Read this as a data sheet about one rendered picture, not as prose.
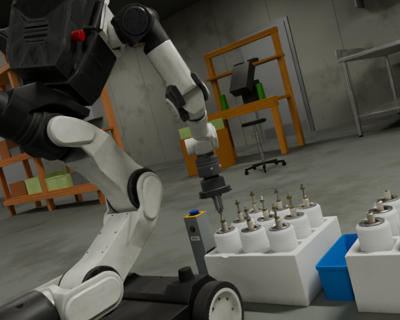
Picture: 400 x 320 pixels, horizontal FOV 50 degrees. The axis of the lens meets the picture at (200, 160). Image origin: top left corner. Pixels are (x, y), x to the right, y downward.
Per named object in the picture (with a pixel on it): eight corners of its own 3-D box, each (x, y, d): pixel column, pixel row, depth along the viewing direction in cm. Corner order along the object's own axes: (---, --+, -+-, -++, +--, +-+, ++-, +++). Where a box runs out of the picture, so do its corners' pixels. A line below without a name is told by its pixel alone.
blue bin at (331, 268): (355, 302, 134) (346, 266, 133) (322, 300, 140) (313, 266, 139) (378, 263, 157) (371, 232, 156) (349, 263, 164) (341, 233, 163)
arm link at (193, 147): (220, 162, 156) (212, 132, 155) (192, 169, 156) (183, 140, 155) (218, 160, 168) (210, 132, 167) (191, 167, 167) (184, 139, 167)
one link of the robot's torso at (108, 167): (159, 218, 140) (40, 143, 112) (125, 221, 151) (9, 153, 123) (171, 177, 147) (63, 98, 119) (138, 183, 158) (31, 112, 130)
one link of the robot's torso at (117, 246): (80, 306, 112) (145, 161, 137) (40, 301, 124) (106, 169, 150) (121, 327, 120) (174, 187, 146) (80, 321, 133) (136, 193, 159)
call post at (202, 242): (215, 289, 174) (195, 217, 171) (202, 288, 178) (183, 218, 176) (225, 281, 179) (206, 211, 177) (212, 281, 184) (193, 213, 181)
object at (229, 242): (223, 282, 161) (211, 237, 159) (227, 272, 170) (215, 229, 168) (248, 277, 158) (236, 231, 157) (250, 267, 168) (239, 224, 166)
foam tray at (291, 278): (308, 306, 139) (294, 254, 137) (215, 300, 164) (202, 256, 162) (347, 258, 169) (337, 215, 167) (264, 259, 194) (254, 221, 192)
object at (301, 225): (315, 254, 163) (303, 210, 161) (321, 263, 153) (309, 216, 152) (291, 261, 163) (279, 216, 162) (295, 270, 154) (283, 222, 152)
